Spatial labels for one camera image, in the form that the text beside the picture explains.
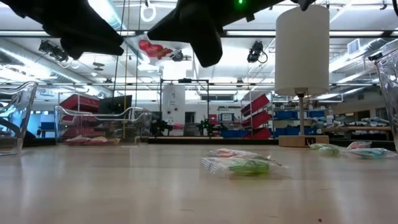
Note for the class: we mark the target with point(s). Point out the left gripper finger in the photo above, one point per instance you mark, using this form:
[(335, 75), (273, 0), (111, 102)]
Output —
[(96, 32), (84, 48)]

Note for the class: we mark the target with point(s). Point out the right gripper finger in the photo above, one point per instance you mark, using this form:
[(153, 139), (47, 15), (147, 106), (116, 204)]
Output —
[(183, 26)]

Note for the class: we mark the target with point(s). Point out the clear red candy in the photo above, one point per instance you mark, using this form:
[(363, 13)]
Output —
[(154, 49)]

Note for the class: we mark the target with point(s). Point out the pink candy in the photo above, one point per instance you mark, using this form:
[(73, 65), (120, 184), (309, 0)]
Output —
[(81, 140)]

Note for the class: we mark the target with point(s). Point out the yellow candy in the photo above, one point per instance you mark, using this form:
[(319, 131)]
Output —
[(101, 140)]

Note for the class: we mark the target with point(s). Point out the clear wrapped orange candy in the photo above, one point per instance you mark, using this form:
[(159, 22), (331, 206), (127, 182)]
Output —
[(228, 152)]

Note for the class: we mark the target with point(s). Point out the clear wrapped green candy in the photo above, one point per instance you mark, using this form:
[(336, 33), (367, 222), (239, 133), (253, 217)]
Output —
[(248, 166), (320, 145)]

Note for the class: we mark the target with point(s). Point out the teal wrapped candy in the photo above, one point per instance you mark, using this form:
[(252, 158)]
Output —
[(371, 153)]

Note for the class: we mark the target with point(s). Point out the black flat screen monitor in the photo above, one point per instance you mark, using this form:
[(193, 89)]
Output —
[(115, 104)]

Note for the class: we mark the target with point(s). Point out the clear plastic bin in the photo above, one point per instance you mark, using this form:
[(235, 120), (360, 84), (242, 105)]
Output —
[(18, 118), (390, 93), (93, 124)]

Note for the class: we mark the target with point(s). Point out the red slanted shelf rack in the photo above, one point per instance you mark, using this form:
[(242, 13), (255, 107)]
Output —
[(256, 119)]

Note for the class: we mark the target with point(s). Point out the white shade table lamp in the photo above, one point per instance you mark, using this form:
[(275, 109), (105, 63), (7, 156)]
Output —
[(301, 46)]

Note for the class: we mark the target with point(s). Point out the blue storage bin shelf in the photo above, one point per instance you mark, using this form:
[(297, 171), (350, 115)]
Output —
[(284, 115)]

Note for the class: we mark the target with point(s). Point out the wooden workbench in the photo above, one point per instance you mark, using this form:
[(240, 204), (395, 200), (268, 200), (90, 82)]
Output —
[(367, 128)]

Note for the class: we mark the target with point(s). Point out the black dome ceiling camera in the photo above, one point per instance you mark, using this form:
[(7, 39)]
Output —
[(178, 56)]

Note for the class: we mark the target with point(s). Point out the black ceiling camera rig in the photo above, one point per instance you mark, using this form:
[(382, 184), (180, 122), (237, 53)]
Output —
[(255, 51)]

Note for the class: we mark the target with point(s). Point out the black metal frame stand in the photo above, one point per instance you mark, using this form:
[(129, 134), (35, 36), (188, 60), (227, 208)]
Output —
[(161, 93)]

